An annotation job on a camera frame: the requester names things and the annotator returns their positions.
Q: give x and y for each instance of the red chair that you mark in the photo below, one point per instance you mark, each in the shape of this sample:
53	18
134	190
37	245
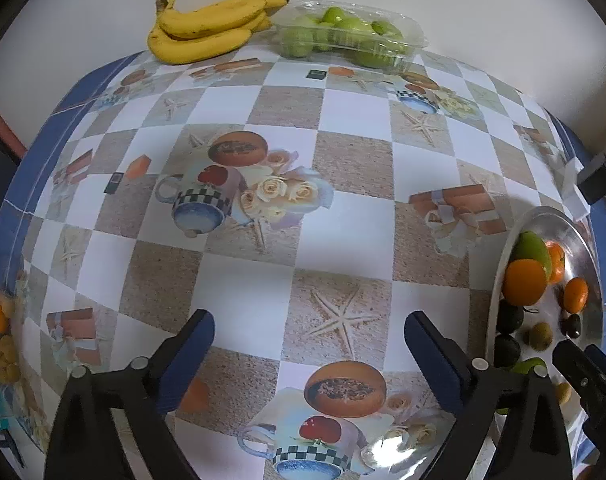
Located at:
3	130

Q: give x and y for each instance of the yellow banana bunch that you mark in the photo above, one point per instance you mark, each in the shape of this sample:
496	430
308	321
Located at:
203	45

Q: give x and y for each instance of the clear clamshell of green fruit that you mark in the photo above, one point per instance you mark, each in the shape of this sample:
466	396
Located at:
343	35

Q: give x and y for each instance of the small yellow-brown fruit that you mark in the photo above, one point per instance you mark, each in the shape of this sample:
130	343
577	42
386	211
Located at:
563	392
540	336

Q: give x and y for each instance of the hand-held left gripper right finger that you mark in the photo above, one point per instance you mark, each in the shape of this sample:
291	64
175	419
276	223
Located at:
433	360

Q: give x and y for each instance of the black power adapter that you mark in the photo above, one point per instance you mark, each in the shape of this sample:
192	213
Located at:
595	180

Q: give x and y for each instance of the elongated green mango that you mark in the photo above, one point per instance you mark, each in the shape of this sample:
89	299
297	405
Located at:
533	250

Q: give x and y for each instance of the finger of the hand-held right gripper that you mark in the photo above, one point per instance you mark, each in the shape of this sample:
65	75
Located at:
580	367

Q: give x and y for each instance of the large orange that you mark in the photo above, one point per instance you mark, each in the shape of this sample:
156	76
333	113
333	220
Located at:
525	282

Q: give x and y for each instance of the checkered printed tablecloth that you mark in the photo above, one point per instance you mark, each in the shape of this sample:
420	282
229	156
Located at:
353	200

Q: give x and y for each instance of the plastic bag of fruit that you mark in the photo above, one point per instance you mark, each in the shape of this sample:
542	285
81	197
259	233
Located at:
3	355

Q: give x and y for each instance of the large steel basin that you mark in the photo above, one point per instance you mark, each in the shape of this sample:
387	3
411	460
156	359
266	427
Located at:
573	240

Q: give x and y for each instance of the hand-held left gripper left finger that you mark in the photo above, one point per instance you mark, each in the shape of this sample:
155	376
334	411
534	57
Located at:
190	360

